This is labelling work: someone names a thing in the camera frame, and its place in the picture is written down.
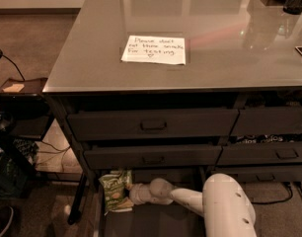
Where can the middle right dark drawer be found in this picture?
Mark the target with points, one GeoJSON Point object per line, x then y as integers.
{"type": "Point", "coordinates": [261, 153]}

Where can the dark snack bags in drawer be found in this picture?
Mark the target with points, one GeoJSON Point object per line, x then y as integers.
{"type": "Point", "coordinates": [265, 138]}

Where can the top right dark drawer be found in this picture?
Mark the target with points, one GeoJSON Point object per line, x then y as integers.
{"type": "Point", "coordinates": [274, 120]}

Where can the white handwritten paper note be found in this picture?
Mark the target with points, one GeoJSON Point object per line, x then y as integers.
{"type": "Point", "coordinates": [158, 50]}

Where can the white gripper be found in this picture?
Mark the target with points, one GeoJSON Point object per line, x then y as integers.
{"type": "Point", "coordinates": [135, 194]}

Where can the middle left dark drawer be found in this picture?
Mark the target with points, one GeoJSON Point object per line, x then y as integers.
{"type": "Point", "coordinates": [152, 156]}

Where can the open bottom left drawer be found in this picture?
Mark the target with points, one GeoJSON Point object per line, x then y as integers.
{"type": "Point", "coordinates": [155, 220]}

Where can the black crate with items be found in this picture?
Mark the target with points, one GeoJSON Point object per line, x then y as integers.
{"type": "Point", "coordinates": [12, 177]}

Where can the black shoe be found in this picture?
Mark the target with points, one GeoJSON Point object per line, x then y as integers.
{"type": "Point", "coordinates": [6, 218]}

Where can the black side tray table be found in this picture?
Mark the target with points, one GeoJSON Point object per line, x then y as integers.
{"type": "Point", "coordinates": [25, 112]}

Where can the green jalapeno chip bag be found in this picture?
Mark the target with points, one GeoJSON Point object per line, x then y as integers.
{"type": "Point", "coordinates": [115, 192]}

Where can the dark drawer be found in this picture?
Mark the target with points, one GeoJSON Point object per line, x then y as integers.
{"type": "Point", "coordinates": [274, 120]}
{"type": "Point", "coordinates": [291, 173]}
{"type": "Point", "coordinates": [261, 153]}
{"type": "Point", "coordinates": [143, 124]}
{"type": "Point", "coordinates": [152, 156]}

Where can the bottom right dark drawer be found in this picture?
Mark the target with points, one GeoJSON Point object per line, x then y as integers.
{"type": "Point", "coordinates": [291, 173]}

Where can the grey glass-top cabinet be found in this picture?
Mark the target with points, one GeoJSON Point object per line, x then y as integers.
{"type": "Point", "coordinates": [172, 86]}

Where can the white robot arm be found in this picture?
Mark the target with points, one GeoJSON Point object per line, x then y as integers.
{"type": "Point", "coordinates": [223, 204]}

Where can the top left dark drawer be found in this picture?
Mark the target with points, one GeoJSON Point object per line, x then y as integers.
{"type": "Point", "coordinates": [143, 124]}

